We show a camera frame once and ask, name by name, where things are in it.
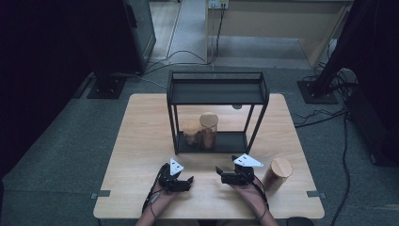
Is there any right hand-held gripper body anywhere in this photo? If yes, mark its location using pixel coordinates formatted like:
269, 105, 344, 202
220, 153, 264, 186

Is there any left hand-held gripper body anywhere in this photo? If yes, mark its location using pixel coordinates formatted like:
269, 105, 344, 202
158, 157, 192, 193

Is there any tall glass jar wooden lid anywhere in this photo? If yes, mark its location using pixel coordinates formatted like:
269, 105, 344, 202
262, 157, 294, 194

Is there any small glass jar wooden lid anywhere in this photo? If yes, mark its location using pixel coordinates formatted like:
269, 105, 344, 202
182, 121, 201, 148

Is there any medium glass jar wooden lid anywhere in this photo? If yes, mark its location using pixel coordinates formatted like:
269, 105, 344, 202
199, 112, 219, 151

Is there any black metal two-tier rack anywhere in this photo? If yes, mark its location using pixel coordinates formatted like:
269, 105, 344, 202
166, 70, 271, 156

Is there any person's left hand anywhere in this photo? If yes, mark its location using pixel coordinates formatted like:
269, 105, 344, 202
147, 185, 183, 215

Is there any person's right hand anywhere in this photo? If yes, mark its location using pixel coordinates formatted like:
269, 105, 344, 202
231, 183, 268, 215

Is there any black square stand base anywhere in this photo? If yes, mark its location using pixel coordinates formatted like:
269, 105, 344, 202
87, 76, 127, 100
296, 79, 340, 105

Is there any black equipment box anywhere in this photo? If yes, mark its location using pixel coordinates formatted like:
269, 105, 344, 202
344, 86, 399, 168

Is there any dark cabinet panel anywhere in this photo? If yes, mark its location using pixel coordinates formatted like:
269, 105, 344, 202
121, 0, 157, 74

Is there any light wooden desk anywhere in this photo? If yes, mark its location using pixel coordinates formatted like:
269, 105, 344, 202
205, 0, 354, 69

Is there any black stand pole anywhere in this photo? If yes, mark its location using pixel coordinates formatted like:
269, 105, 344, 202
313, 0, 361, 98

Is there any white power strip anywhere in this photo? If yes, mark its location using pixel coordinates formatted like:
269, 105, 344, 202
208, 0, 230, 9

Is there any left hand-held gripper cable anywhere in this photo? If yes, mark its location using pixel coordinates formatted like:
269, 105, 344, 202
141, 163, 167, 218

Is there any hand-held gripper cable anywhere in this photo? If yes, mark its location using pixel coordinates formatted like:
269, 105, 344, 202
253, 174, 271, 212
141, 163, 167, 218

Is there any right hand-held gripper cable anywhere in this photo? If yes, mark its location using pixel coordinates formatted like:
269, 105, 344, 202
253, 174, 271, 212

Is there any white floor cable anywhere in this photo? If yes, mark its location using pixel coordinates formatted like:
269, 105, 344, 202
136, 74, 168, 89

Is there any long black floor cable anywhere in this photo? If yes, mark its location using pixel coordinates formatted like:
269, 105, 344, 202
328, 112, 352, 226

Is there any tangled black cable bundle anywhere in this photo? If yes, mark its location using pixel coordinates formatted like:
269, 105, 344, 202
302, 60, 360, 97

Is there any black power cable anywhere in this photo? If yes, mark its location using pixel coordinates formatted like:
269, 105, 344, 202
206, 8, 227, 65

